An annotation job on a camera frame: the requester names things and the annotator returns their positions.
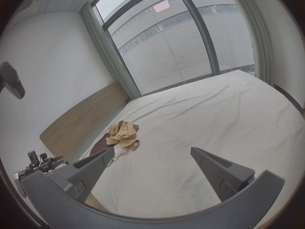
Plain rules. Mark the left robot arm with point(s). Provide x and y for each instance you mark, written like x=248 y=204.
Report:
x=32 y=158

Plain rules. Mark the olive green garment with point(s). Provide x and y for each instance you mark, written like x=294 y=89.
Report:
x=135 y=127

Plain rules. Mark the bed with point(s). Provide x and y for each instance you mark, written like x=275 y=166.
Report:
x=190 y=127

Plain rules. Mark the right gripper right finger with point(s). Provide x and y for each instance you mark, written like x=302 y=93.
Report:
x=214 y=168

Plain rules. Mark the cream white garment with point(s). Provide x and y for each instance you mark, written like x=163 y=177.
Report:
x=119 y=153

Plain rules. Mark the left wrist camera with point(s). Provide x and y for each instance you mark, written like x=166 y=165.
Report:
x=43 y=156

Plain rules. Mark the window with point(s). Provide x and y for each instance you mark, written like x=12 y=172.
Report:
x=166 y=44

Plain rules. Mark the brown garment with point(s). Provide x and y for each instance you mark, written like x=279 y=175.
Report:
x=100 y=147

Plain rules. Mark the tan shorts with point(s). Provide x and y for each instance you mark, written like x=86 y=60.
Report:
x=124 y=132

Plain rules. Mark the grey-green curtain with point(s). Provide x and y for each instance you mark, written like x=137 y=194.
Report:
x=259 y=44
x=107 y=54

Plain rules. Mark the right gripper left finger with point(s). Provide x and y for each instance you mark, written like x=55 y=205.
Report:
x=95 y=166

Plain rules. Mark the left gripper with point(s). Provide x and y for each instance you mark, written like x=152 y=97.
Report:
x=47 y=166

